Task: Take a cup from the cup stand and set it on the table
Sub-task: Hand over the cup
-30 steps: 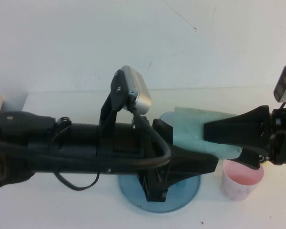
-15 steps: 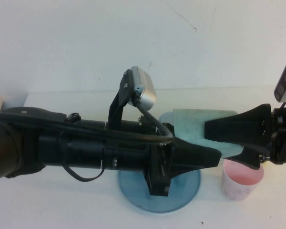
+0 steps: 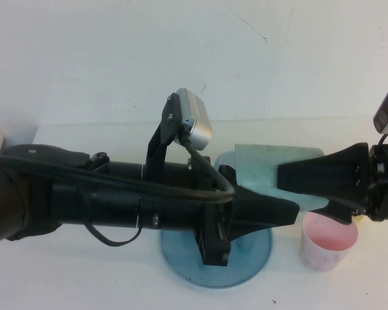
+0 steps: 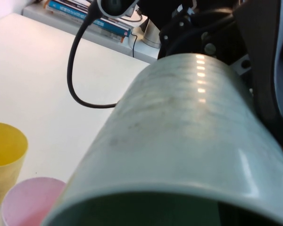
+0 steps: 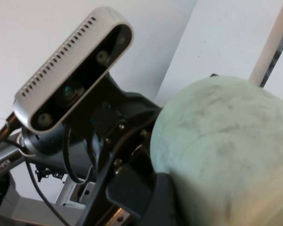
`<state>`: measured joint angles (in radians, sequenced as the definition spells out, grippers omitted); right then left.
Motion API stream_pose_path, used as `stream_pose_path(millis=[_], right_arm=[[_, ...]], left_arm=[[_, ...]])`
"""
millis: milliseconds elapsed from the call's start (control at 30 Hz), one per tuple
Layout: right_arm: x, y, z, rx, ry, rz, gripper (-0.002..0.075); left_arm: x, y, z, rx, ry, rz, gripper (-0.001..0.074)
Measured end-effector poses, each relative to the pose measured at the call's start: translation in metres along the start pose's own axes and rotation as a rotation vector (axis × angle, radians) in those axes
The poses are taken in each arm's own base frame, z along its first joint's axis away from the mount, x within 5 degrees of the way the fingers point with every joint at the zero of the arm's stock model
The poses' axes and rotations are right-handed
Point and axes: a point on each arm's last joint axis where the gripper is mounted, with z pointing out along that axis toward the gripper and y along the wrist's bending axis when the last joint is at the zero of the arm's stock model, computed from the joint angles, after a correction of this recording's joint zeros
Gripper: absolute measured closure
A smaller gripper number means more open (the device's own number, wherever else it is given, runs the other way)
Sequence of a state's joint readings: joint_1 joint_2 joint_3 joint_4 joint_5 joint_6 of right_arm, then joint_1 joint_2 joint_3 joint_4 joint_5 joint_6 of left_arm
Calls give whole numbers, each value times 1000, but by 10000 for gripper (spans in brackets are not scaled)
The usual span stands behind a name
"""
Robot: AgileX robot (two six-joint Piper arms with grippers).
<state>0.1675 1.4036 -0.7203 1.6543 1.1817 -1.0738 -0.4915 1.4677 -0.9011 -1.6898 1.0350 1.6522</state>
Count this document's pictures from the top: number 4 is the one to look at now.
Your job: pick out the yellow plastic cup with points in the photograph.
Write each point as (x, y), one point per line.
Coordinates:
(4, 179)

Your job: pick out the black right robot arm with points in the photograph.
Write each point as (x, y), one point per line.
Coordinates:
(155, 9)

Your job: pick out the silver webcam with black lens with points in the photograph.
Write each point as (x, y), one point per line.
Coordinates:
(113, 5)

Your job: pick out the stack of books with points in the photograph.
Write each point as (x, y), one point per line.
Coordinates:
(68, 10)

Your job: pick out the shiny metal cup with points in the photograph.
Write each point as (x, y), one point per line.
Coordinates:
(151, 35)

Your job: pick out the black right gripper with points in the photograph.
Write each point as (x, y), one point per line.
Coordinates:
(191, 40)

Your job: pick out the dark covered book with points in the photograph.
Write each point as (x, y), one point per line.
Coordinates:
(80, 4)

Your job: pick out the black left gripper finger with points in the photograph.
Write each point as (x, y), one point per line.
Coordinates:
(261, 219)

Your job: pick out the pink plastic cup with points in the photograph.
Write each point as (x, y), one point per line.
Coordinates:
(26, 200)

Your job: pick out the pale green plastic cup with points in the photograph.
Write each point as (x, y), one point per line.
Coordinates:
(179, 129)

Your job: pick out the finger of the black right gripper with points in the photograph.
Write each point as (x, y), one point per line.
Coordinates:
(261, 70)

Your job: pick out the thick black flexible camera neck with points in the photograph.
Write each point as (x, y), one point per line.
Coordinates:
(72, 58)

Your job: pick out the white and blue book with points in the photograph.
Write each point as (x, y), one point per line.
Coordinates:
(108, 31)

